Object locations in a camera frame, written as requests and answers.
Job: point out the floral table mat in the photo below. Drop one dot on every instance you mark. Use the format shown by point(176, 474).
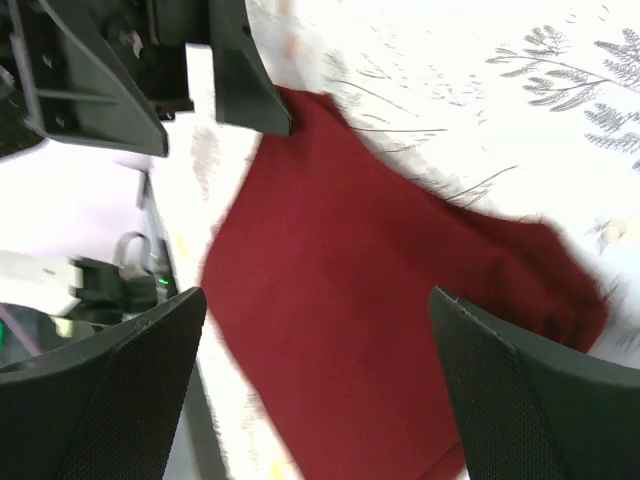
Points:
point(527, 109)

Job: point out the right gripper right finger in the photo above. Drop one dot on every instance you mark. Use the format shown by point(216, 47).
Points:
point(529, 408)

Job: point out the dark red t shirt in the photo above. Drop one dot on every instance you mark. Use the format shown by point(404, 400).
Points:
point(319, 280)

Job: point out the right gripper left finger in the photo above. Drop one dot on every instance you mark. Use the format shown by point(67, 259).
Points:
point(105, 407)

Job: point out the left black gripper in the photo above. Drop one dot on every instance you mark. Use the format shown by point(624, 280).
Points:
point(112, 73)

